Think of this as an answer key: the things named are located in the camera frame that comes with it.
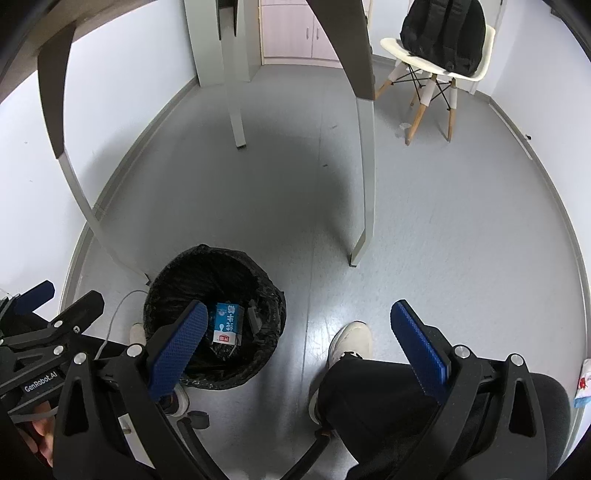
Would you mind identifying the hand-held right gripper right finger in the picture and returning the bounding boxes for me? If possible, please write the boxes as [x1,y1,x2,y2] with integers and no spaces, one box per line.
[390,299,550,480]

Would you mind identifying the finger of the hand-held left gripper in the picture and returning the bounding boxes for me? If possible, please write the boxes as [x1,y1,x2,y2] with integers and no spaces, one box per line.
[0,281,56,324]
[0,290,105,366]

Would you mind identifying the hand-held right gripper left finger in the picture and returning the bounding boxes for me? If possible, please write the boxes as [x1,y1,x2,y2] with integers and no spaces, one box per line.
[52,300,227,480]

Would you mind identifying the blue white drink carton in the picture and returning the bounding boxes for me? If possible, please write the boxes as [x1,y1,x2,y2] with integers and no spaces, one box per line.
[210,302,245,346]

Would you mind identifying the black lined waste bin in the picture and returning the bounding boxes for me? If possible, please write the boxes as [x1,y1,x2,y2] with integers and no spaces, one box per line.
[143,244,287,392]

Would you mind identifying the person's left hand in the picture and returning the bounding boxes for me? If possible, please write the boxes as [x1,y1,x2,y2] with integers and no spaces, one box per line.
[18,401,58,469]

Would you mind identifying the person's right white shoe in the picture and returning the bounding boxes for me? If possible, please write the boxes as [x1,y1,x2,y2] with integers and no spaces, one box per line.
[308,322,374,424]

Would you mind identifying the white red printed packet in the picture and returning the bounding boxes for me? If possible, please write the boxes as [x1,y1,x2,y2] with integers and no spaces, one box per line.
[574,359,591,409]

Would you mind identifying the round wooden table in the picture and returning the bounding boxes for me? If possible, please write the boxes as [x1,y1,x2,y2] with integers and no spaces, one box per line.
[0,0,377,282]

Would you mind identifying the grey column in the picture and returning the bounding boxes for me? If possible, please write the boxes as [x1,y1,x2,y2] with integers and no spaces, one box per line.
[185,0,264,88]

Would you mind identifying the white chair wooden legs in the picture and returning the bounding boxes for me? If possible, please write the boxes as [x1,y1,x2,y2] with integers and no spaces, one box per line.
[375,23,497,146]

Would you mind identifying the black backpack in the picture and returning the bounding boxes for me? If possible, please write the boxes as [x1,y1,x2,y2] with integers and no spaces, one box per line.
[399,0,487,77]

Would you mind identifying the pale pink low cabinet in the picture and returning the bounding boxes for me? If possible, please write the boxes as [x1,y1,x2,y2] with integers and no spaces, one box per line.
[259,0,375,70]

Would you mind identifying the white cable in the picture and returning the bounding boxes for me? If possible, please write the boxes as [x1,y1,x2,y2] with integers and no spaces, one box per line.
[95,290,148,361]

